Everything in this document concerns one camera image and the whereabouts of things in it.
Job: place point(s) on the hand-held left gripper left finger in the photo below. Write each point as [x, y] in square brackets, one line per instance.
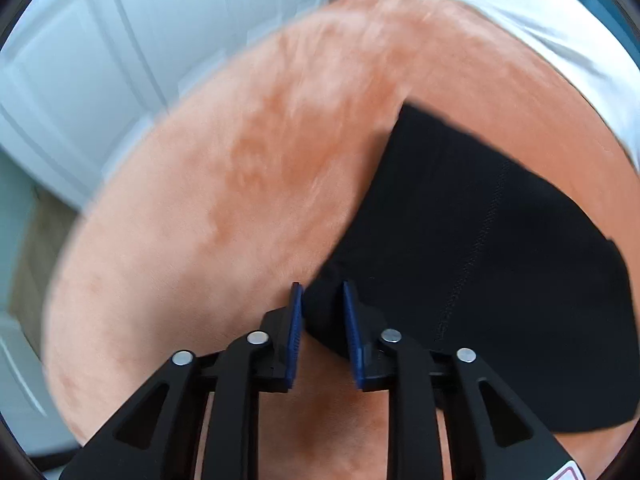
[296, 320]

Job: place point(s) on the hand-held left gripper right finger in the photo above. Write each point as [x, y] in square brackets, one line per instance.
[352, 330]

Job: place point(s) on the black pants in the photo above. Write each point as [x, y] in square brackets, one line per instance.
[475, 260]

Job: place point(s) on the orange fuzzy blanket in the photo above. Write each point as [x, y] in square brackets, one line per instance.
[225, 210]

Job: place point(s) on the white panelled wardrobe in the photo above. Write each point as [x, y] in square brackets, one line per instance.
[125, 60]

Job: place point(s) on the white bed sheet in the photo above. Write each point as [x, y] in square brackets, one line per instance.
[525, 10]

